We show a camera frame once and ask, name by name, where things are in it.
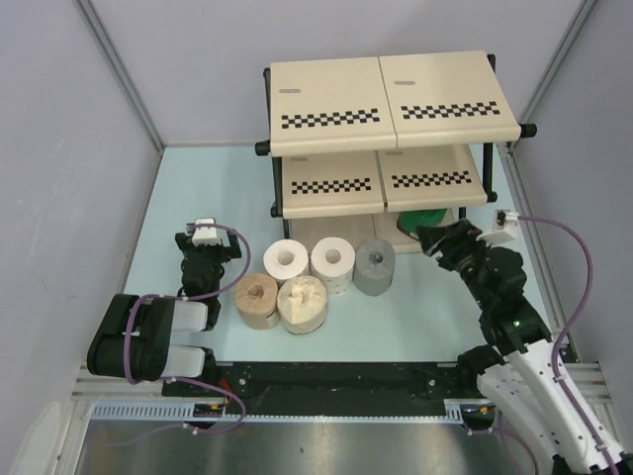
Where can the grey paper towel roll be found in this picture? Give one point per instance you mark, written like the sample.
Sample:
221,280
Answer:
375,263

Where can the slotted cable duct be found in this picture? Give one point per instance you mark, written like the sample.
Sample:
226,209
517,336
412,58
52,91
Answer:
435,412

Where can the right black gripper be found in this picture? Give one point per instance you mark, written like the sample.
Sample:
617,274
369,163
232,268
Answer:
431,237

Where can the beige three-tier shelf rack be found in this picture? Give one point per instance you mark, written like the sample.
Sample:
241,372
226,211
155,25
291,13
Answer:
360,147

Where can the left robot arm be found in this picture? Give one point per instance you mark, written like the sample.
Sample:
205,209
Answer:
134,339

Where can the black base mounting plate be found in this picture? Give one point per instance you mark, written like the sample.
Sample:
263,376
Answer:
251,378

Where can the cream wrapped paper roll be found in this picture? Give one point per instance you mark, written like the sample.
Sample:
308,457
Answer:
302,304

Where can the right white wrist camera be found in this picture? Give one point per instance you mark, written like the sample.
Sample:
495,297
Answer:
505,228

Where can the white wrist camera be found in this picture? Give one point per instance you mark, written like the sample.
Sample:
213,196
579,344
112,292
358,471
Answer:
505,228
203,232

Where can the white pinkish paper roll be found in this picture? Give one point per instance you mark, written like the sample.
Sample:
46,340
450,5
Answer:
285,259

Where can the white dotted paper roll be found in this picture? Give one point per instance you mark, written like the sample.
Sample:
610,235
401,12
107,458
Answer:
332,262

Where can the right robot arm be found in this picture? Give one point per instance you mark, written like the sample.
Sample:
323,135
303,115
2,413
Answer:
519,367

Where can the brown wrapped paper roll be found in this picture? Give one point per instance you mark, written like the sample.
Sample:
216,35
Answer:
255,297

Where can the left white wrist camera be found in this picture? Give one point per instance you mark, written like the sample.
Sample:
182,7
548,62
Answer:
203,232

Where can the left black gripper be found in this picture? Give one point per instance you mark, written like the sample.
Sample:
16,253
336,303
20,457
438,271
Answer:
228,251

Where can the green paper towel roll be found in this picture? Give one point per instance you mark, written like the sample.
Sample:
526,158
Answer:
420,220

